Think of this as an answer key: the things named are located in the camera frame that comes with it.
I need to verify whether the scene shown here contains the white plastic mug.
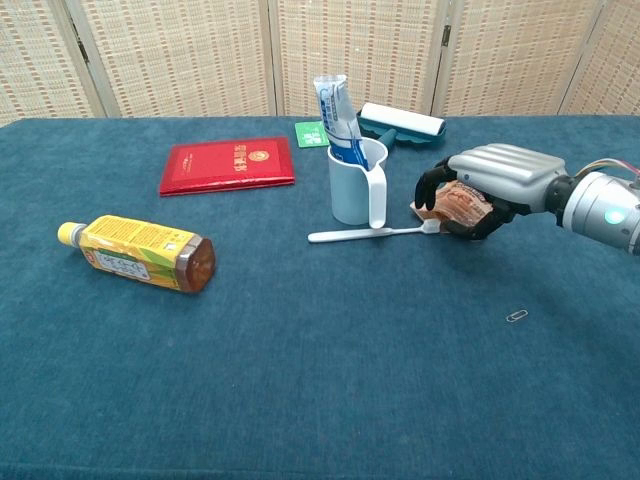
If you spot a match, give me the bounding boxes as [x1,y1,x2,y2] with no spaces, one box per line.
[327,137,391,230]

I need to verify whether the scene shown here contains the yellow label tea bottle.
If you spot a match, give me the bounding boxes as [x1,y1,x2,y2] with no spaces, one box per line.
[56,214,218,295]

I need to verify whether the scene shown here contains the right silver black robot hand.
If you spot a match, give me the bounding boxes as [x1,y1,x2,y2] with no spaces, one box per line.
[413,143,571,242]

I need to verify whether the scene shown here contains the woven folding screen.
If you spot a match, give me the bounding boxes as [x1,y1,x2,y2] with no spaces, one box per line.
[0,0,640,126]

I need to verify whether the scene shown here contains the orange spout pouch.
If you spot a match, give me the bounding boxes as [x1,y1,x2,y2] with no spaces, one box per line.
[409,179,494,236]

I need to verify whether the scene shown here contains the red certificate book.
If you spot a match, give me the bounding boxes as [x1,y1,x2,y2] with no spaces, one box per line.
[158,136,297,198]

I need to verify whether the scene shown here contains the green card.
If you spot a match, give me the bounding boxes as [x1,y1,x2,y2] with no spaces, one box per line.
[293,118,331,150]

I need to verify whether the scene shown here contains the teal lint roller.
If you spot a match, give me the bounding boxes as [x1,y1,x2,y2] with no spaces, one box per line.
[355,101,448,151]

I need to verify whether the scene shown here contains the blue white toothpaste tube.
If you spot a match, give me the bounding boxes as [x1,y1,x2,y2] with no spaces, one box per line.
[313,74,371,171]

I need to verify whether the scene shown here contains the white toothbrush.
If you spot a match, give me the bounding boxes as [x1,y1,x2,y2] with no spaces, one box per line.
[306,218,441,245]

